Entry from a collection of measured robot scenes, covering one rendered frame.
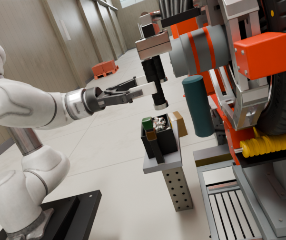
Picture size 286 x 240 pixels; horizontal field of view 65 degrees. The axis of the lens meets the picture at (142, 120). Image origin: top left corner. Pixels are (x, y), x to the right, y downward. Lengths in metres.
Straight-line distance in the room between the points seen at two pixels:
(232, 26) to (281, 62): 0.13
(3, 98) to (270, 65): 0.55
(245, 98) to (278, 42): 0.16
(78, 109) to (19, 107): 0.18
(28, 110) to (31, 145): 0.58
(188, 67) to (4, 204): 0.85
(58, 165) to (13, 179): 0.22
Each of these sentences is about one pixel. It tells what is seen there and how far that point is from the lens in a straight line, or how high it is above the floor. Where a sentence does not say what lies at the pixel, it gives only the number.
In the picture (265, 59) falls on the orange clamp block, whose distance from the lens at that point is 0.49.
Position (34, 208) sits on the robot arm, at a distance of 1.11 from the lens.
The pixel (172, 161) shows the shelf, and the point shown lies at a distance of 0.97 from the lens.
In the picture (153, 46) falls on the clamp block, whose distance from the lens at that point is 0.62.
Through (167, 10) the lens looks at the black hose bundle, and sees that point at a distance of 0.61.
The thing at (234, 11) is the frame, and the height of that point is 0.95.
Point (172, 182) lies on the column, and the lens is 1.27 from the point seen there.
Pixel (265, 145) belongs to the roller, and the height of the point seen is 0.52.
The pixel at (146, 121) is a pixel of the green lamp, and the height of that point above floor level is 0.66.
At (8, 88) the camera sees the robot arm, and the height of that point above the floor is 0.95.
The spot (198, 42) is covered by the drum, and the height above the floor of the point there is 0.89.
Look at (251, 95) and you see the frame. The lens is 0.60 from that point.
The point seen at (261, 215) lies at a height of 0.15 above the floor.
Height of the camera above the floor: 0.96
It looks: 20 degrees down
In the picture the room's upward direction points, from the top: 19 degrees counter-clockwise
